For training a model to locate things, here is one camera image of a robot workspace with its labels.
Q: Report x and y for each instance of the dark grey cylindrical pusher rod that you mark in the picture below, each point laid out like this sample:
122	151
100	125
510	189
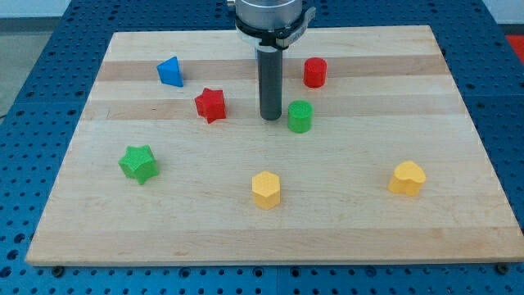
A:
270	84

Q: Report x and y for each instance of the green cylinder block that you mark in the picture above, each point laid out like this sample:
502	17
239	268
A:
299	118

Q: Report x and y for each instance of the yellow hexagon block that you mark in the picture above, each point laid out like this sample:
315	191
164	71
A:
266	190

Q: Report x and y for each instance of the red cylinder block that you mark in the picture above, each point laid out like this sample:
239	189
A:
315	72

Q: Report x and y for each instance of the red star block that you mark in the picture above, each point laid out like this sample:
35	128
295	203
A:
211	105

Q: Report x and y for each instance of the blue triangle block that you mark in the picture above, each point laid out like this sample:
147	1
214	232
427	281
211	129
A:
170	73

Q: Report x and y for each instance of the wooden board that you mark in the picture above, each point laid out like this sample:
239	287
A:
388	98

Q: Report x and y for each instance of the green star block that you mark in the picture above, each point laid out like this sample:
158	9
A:
139	163

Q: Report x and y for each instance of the yellow heart block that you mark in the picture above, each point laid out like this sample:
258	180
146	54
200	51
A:
408	178

